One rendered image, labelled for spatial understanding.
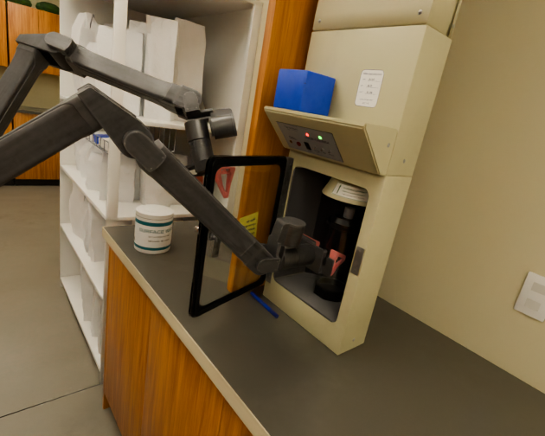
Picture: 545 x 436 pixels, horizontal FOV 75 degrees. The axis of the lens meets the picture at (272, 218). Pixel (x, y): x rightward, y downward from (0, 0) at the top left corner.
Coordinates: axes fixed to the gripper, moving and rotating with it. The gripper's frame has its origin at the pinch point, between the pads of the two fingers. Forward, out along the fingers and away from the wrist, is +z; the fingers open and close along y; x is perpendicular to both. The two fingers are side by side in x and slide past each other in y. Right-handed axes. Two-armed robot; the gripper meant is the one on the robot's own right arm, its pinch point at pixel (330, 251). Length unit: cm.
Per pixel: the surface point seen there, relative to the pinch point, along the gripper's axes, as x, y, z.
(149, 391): 64, 35, -30
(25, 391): 118, 113, -56
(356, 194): -18.0, -5.3, -2.3
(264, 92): -37.5, 22.8, -14.8
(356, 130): -32.7, -12.0, -17.7
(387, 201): -19.0, -14.3, -3.2
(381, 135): -32.8, -14.3, -12.2
